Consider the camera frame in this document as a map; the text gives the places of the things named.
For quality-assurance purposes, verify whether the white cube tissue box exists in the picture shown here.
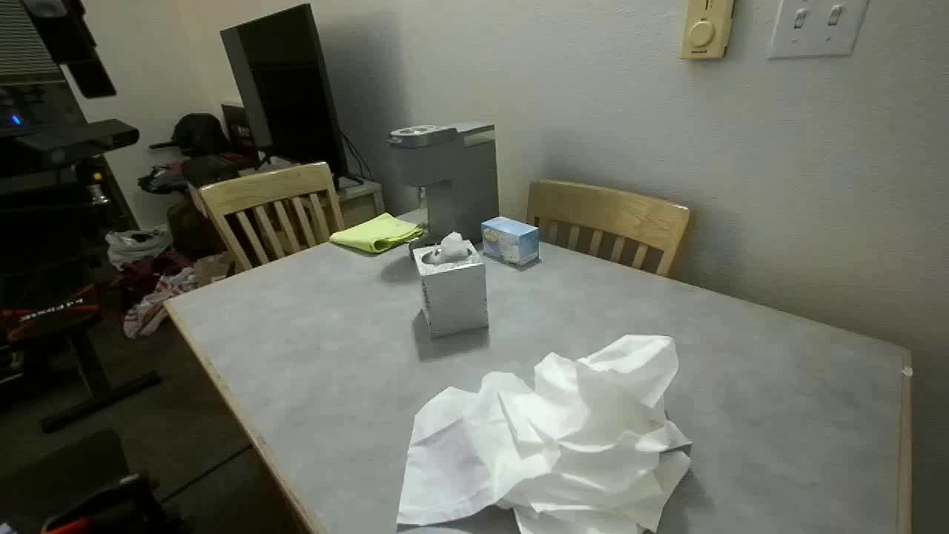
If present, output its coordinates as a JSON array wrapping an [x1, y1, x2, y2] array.
[[409, 241, 491, 342]]

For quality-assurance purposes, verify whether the wooden slat-back chair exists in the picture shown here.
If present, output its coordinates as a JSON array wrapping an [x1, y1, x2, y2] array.
[[525, 174, 694, 279], [196, 161, 346, 275]]

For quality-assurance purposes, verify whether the black and red bag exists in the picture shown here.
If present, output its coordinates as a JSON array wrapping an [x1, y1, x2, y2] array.
[[37, 471, 178, 534]]

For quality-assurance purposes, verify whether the black flat screen monitor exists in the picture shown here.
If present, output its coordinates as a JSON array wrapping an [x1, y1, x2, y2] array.
[[217, 0, 351, 181]]

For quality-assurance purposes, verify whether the pile of white tissues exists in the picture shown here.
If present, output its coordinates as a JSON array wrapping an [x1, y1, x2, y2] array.
[[393, 333, 694, 534]]

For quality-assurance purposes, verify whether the black sensor bar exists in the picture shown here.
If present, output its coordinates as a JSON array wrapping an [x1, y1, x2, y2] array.
[[13, 115, 142, 168]]

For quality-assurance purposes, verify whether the yellow-green folded cloth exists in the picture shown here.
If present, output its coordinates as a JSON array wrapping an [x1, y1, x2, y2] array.
[[325, 210, 423, 258]]

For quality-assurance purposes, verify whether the white double light switch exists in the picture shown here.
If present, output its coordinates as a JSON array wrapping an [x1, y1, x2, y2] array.
[[765, 0, 870, 63]]

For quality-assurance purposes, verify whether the black equipment stand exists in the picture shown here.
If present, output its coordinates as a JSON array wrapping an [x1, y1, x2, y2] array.
[[0, 76, 163, 434]]

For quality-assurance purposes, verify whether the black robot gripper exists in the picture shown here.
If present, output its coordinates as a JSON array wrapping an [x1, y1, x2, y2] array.
[[19, 0, 117, 100]]

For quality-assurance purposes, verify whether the small blue box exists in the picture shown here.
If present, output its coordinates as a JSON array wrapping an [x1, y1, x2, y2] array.
[[477, 214, 543, 269]]

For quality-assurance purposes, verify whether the pile of clothes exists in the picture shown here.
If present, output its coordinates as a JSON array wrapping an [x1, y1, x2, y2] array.
[[117, 248, 236, 342]]

